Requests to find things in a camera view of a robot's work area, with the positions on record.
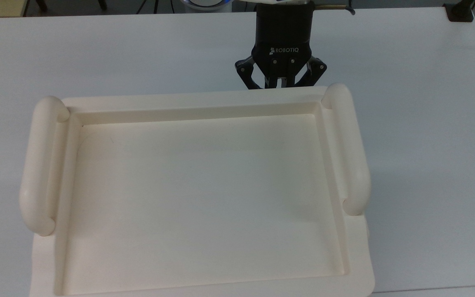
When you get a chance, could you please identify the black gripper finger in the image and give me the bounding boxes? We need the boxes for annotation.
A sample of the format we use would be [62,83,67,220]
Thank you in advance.
[297,57,328,88]
[234,57,265,90]

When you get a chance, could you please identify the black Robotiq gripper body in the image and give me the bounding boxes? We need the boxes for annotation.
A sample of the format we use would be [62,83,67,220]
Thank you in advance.
[251,3,316,90]

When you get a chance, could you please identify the black table clamp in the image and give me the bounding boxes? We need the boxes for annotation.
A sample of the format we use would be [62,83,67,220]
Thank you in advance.
[443,0,475,22]

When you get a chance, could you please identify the gold gripper cable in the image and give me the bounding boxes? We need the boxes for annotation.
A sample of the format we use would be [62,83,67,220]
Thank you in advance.
[313,4,356,16]

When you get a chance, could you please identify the cream tray with handles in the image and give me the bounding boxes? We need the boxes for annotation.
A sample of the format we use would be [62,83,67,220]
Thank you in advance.
[19,83,376,297]

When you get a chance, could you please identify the cream cabinet carrying handle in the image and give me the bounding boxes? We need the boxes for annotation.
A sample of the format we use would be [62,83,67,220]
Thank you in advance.
[19,96,70,237]

